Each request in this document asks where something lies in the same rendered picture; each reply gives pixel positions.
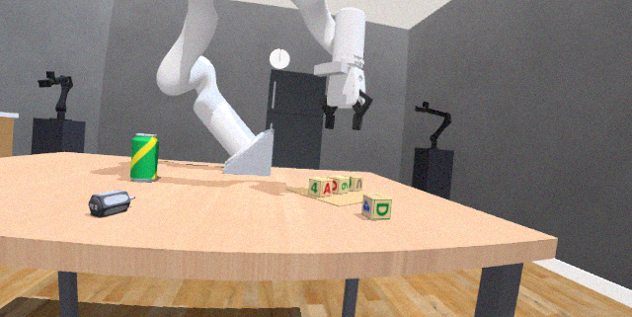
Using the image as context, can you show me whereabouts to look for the green soda can with yellow stripe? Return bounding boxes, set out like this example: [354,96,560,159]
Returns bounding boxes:
[130,133,159,183]

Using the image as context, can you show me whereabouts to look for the pale yellow square mat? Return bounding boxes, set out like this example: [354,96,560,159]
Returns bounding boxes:
[286,187,369,207]

